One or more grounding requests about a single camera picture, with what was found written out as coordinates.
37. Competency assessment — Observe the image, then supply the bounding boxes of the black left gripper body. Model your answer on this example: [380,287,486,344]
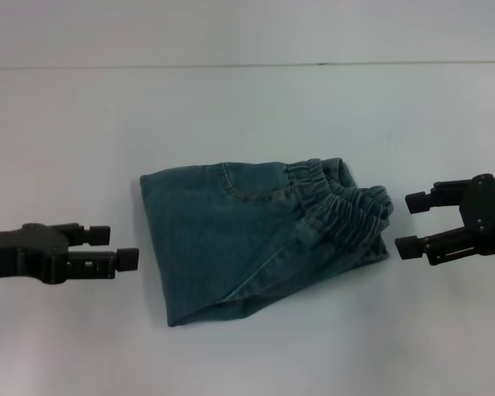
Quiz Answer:
[0,222,70,286]

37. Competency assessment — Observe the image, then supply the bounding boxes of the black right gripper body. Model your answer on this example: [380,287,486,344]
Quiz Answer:
[459,173,495,258]

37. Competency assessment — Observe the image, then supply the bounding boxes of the blue denim shorts basketball print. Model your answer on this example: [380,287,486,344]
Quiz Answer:
[139,156,398,329]

